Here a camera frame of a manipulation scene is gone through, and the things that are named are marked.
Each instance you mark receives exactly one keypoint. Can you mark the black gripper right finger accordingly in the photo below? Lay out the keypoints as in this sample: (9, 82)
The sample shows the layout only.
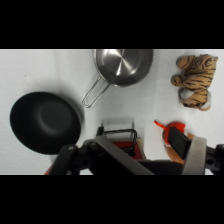
(196, 156)

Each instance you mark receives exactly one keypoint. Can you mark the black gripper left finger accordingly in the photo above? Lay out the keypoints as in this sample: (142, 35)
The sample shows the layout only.
(110, 151)

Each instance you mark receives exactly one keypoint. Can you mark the wooden board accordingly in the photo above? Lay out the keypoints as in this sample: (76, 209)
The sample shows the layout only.
(174, 154)

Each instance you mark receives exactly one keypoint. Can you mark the small orange scoop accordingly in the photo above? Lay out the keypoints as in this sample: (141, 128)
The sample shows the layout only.
(166, 128)

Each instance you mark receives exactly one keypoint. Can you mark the black bowl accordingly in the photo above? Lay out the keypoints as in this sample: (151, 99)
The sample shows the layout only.
(45, 122)

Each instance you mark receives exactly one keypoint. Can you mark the tiger plush toy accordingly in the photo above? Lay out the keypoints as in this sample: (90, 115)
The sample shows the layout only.
(196, 80)

